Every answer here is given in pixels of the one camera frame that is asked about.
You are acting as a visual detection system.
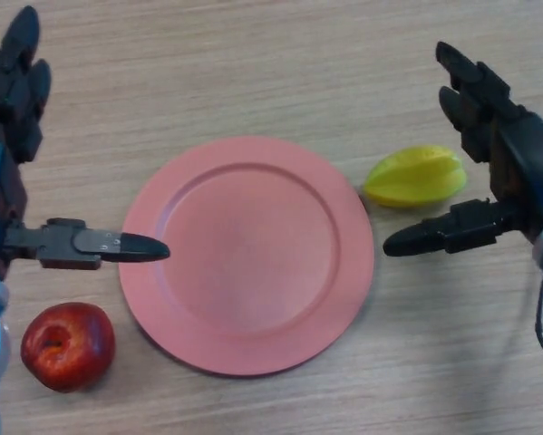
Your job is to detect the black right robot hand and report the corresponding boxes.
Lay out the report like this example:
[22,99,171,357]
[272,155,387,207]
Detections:
[383,41,543,258]

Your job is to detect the pink round plate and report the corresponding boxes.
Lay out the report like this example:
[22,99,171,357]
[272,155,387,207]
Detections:
[119,135,375,378]

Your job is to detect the yellow starfruit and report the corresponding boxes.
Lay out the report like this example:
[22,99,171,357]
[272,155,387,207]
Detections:
[364,143,468,209]

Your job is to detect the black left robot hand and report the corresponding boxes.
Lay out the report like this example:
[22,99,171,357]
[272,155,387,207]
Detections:
[0,5,171,280]

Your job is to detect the red apple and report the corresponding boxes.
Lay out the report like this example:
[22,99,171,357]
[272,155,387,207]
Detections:
[20,302,117,393]

